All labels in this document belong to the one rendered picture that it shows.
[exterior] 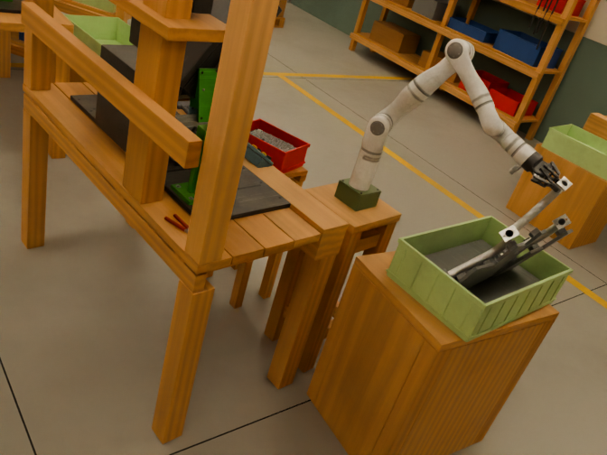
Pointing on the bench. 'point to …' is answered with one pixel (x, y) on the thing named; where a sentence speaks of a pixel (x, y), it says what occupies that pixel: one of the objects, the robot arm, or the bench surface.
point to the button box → (256, 157)
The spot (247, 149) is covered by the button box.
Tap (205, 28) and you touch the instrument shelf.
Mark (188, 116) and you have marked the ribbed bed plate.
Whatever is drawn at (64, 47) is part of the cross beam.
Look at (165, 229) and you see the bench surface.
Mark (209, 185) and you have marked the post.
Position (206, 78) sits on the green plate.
